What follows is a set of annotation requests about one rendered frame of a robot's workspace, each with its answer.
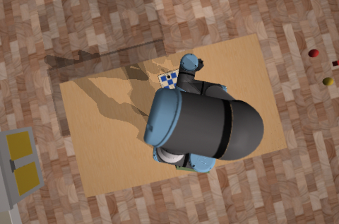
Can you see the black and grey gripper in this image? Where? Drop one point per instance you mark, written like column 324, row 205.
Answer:
column 200, row 65

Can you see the blue and cream chessboard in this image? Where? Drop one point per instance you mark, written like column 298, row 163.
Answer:
column 169, row 82

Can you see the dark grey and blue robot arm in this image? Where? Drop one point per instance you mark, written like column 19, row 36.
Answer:
column 196, row 118

